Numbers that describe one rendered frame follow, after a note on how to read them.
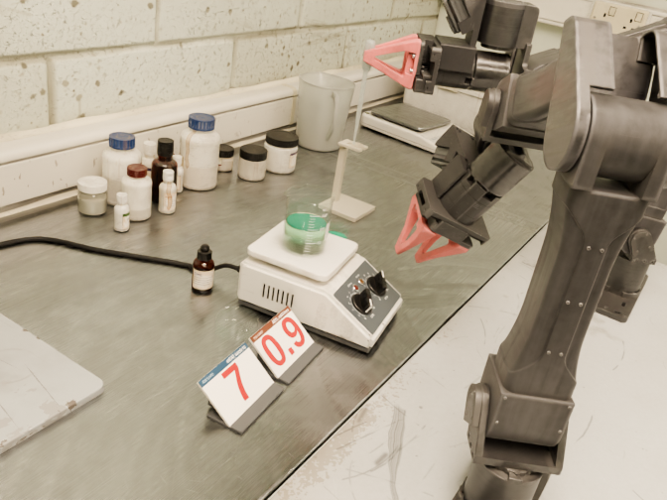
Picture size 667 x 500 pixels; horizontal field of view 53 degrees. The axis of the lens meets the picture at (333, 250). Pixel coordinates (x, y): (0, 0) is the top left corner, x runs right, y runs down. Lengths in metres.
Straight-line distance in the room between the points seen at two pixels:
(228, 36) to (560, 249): 1.03
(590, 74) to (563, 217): 0.11
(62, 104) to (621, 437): 0.96
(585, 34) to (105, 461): 0.57
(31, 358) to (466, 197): 0.53
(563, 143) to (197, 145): 0.81
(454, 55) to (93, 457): 0.67
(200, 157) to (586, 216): 0.82
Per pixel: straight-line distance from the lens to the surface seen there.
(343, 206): 1.25
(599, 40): 0.57
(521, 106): 0.73
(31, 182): 1.15
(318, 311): 0.87
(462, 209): 0.83
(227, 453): 0.72
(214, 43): 1.43
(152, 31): 1.30
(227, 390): 0.75
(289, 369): 0.82
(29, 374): 0.80
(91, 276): 0.98
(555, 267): 0.57
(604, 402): 0.94
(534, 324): 0.59
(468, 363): 0.91
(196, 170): 1.24
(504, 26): 0.98
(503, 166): 0.80
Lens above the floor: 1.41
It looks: 27 degrees down
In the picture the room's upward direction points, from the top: 10 degrees clockwise
